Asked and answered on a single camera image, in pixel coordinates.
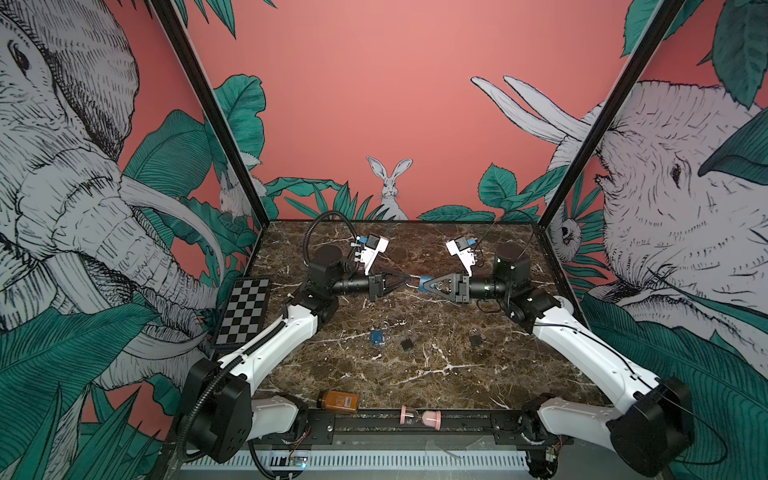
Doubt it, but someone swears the blue padlock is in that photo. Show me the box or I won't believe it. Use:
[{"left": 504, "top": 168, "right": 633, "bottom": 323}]
[
  {"left": 418, "top": 275, "right": 433, "bottom": 293},
  {"left": 369, "top": 329, "right": 386, "bottom": 348}
]

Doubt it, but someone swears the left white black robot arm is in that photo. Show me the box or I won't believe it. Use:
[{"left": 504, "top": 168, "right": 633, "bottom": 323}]
[{"left": 176, "top": 243, "right": 411, "bottom": 463}]

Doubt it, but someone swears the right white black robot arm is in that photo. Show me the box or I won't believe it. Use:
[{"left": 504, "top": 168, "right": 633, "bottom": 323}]
[{"left": 420, "top": 238, "right": 695, "bottom": 479}]

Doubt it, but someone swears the amber brown bottle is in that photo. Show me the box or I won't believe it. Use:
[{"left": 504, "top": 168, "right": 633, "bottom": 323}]
[{"left": 316, "top": 390, "right": 359, "bottom": 414}]

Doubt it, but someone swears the pink hourglass timer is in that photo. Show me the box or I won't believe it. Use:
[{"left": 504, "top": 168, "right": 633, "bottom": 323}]
[{"left": 399, "top": 405, "right": 442, "bottom": 431}]

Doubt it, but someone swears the black white checkerboard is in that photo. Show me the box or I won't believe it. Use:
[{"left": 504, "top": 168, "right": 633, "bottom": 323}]
[{"left": 213, "top": 276, "right": 271, "bottom": 353}]

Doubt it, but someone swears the white perforated strip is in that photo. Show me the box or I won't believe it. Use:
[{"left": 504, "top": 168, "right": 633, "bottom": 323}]
[{"left": 179, "top": 449, "right": 530, "bottom": 472}]

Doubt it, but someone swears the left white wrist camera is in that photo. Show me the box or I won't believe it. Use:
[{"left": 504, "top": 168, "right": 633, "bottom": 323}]
[{"left": 352, "top": 235, "right": 389, "bottom": 275}]

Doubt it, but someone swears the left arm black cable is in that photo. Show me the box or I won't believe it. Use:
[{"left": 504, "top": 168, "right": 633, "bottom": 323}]
[{"left": 301, "top": 209, "right": 361, "bottom": 268}]

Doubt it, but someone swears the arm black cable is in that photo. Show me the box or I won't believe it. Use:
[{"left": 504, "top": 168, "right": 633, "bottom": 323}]
[
  {"left": 476, "top": 208, "right": 538, "bottom": 259},
  {"left": 301, "top": 209, "right": 361, "bottom": 268}
]

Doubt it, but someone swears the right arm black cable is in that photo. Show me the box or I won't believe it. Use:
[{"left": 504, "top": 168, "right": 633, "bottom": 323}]
[{"left": 476, "top": 208, "right": 538, "bottom": 259}]

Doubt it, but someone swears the black mounting rail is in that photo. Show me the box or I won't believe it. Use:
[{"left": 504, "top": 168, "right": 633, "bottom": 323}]
[{"left": 253, "top": 409, "right": 579, "bottom": 450}]

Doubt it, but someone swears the right black frame post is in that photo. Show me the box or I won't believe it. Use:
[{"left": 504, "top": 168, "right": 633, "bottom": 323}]
[{"left": 538, "top": 0, "right": 685, "bottom": 229}]

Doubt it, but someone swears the black frame post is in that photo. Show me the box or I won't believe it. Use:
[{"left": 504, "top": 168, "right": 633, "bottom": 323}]
[
  {"left": 150, "top": 0, "right": 270, "bottom": 230},
  {"left": 538, "top": 0, "right": 685, "bottom": 229}
]

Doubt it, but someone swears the left black frame post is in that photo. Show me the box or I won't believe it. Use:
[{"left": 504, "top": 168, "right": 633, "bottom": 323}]
[{"left": 150, "top": 0, "right": 270, "bottom": 230}]

